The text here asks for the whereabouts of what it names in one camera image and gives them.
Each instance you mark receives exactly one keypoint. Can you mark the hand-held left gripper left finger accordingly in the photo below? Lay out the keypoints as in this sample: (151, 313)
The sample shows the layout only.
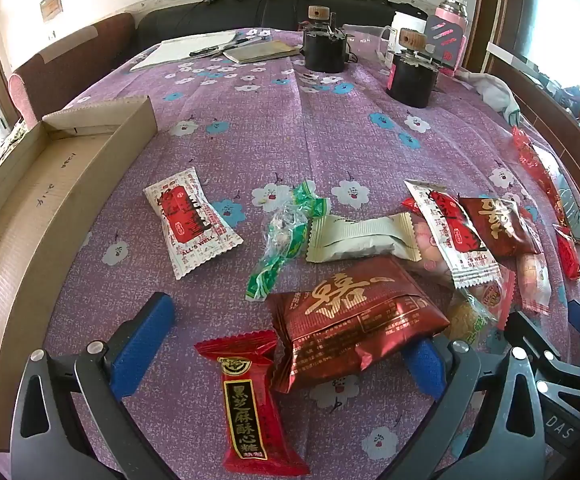
(142, 345)

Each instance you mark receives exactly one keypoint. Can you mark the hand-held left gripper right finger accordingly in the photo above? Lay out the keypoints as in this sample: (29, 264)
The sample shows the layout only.
(422, 367)

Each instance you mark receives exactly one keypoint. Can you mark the clear red-edged snack packet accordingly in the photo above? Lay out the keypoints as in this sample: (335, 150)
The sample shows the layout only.
(492, 295)

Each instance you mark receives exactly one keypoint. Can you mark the pale pink snack packet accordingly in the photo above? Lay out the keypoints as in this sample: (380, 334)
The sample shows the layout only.
(430, 255)
(535, 275)

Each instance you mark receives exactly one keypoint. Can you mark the yellow green snack packet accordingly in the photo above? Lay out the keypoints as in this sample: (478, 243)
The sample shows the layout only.
(465, 322)

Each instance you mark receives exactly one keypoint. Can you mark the large dark red snack packet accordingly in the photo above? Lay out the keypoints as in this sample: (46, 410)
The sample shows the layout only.
(350, 320)

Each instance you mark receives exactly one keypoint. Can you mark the small dark red snack packet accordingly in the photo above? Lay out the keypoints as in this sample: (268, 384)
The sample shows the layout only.
(500, 225)

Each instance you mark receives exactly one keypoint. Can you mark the red black-label snack packet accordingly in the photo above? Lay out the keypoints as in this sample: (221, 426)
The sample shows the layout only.
(250, 400)

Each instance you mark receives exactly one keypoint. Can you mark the white red snack packet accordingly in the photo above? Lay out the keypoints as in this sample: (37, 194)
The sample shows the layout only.
(189, 220)
(450, 240)

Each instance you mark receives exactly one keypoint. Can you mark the shallow cardboard box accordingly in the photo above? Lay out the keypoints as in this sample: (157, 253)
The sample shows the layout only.
(19, 260)

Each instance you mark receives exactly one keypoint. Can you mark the red face-print snack packet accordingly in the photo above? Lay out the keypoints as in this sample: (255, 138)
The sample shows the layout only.
(410, 205)

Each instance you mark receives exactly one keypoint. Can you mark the small red foil packet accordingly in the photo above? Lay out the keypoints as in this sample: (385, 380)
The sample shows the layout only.
(568, 255)

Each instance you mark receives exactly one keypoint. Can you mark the cream snack packet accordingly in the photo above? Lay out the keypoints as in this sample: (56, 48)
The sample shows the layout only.
(360, 240)

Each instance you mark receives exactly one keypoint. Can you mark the red foil gift wrap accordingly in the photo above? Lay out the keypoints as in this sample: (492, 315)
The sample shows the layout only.
(532, 165)

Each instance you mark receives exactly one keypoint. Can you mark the green clear candy packet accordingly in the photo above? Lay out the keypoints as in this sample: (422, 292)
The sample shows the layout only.
(290, 240)

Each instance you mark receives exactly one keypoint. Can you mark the white crumpled cloth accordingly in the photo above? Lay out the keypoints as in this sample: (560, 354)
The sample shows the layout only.
(490, 92)

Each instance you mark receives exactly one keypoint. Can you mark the floral cushion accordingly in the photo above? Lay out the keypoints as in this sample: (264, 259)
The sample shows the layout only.
(7, 140)

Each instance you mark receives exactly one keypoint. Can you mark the purple floral tablecloth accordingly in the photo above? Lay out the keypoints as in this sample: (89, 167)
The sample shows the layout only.
(295, 135)

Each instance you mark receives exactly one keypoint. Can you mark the black cylinder with wooden knob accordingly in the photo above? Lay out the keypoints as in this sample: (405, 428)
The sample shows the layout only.
(324, 52)
(410, 80)

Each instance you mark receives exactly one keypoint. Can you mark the brown chair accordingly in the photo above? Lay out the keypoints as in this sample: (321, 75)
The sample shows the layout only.
(69, 70)

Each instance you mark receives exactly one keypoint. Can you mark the white paper pad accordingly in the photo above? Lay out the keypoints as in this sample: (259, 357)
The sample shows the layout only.
(179, 50)

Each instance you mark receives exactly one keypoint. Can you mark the dark pink-striped pouch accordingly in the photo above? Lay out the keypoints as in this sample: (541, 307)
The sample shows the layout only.
(442, 42)

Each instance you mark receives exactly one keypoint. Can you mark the black pen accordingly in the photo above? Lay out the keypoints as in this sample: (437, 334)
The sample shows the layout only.
(214, 50)

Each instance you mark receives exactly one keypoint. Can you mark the tan notebook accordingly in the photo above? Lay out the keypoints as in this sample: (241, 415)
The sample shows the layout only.
(260, 51)

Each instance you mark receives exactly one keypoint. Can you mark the white mug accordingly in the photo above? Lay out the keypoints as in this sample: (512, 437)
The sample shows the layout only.
(402, 27)

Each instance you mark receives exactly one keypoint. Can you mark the pink thermos bottle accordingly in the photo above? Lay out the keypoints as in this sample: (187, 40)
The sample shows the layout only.
(452, 10)

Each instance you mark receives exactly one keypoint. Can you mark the black sofa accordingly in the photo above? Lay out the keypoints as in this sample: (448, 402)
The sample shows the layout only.
(270, 12)

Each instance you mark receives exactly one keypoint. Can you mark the small wall label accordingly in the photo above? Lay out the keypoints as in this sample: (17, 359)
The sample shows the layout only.
(50, 5)

